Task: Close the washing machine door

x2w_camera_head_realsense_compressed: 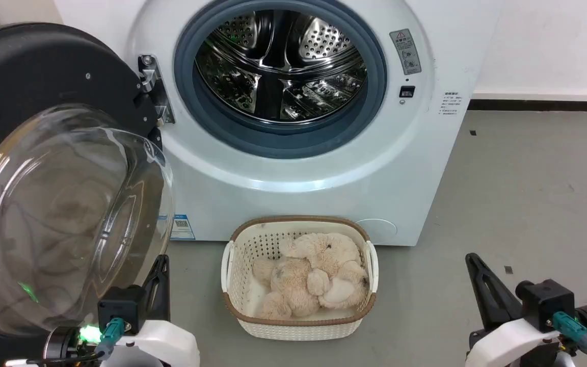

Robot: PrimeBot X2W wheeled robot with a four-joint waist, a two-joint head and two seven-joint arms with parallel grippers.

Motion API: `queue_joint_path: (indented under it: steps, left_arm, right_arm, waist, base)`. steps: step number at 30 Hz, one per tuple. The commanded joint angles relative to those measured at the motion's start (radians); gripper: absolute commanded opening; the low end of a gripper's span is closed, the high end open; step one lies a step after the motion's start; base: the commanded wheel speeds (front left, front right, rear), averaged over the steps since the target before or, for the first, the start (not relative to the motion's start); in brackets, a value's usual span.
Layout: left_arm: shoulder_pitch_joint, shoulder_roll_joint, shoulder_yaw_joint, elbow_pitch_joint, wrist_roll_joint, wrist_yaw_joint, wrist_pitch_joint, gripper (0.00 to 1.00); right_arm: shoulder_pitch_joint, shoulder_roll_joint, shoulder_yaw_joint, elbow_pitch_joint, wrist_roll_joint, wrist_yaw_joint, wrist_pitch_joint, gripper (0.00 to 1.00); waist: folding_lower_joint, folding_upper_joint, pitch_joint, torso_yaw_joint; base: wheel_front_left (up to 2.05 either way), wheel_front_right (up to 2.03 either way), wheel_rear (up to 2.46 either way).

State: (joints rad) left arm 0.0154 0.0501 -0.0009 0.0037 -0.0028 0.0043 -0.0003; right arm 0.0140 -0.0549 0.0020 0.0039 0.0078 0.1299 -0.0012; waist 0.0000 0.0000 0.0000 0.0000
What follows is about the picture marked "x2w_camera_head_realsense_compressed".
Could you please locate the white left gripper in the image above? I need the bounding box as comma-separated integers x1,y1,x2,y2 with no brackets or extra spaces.
104,254,201,367

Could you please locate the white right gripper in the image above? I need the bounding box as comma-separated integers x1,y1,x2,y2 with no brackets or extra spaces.
465,253,563,367

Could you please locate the white front-load washing machine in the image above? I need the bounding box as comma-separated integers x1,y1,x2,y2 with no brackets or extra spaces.
53,0,504,247

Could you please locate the metal door hinge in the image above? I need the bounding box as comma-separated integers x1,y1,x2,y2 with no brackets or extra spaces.
138,54,176,126

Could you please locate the washer door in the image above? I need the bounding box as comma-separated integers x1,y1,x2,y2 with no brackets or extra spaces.
0,22,176,367

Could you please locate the blue QR code sticker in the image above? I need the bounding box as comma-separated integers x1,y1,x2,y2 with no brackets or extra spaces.
170,214,196,241

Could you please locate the white woven laundry basket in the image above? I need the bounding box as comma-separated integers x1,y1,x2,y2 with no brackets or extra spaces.
221,215,380,342

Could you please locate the round drain filter cover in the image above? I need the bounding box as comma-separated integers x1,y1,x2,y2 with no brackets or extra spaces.
357,219,399,246

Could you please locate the beige plush toy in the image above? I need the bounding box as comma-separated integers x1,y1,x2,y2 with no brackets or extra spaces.
251,232,370,321

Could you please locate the stainless steel perforated drum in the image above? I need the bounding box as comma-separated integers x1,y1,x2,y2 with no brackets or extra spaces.
195,9,368,123

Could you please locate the grey warning sticker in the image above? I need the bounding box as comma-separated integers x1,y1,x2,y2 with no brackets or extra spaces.
389,29,422,76

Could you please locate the teal left camera cable plug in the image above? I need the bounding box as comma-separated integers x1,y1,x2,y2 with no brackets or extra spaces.
93,317,125,360

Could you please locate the teal camera cable plug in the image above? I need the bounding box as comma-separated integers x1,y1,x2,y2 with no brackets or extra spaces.
93,317,125,360
552,311,587,367

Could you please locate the teal right camera cable plug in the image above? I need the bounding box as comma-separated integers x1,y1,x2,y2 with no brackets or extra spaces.
552,311,587,367

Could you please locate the black wall baseboard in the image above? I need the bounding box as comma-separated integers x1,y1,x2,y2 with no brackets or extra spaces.
468,99,587,113

